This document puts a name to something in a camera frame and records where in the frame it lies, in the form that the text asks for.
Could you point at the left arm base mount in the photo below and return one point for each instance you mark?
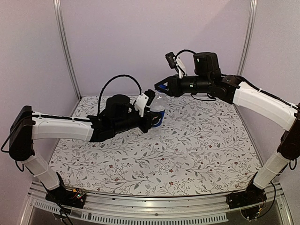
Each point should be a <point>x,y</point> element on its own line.
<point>74,198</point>

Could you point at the left aluminium corner post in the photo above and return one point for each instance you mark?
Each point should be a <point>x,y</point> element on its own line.
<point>65,48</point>

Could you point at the aluminium corner post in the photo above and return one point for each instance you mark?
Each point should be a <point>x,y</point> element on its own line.
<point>65,48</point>
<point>248,36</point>

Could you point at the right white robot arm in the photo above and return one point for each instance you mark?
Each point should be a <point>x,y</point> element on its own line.
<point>237,90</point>

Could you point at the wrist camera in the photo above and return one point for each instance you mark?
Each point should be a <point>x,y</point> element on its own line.
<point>144,101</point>
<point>175,62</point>

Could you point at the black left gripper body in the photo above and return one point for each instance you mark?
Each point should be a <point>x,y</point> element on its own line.
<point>145,127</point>

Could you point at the aluminium front rail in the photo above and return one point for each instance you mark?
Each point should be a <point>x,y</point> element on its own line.
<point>116,209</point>

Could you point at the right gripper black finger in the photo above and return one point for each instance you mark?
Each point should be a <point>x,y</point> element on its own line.
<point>168,93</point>
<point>166,82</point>

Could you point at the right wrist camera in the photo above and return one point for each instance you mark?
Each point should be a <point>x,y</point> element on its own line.
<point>175,62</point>

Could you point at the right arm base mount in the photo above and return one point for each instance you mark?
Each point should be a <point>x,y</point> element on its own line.
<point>250,196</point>

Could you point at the floral patterned table mat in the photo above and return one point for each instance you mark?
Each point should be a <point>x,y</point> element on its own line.
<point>201,148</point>

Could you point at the blue bottle cap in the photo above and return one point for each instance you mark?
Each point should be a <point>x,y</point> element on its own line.
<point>162,88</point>

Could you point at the right aluminium corner post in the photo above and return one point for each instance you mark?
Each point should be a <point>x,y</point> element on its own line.
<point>248,36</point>

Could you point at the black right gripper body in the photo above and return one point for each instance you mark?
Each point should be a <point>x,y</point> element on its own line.
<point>183,89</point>

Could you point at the blue label plastic bottle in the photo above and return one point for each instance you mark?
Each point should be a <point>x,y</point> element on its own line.
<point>158,107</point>

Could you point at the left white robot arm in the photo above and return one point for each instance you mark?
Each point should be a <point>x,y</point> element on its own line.
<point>118,116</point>

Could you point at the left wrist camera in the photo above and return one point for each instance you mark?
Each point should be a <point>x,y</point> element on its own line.
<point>144,101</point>

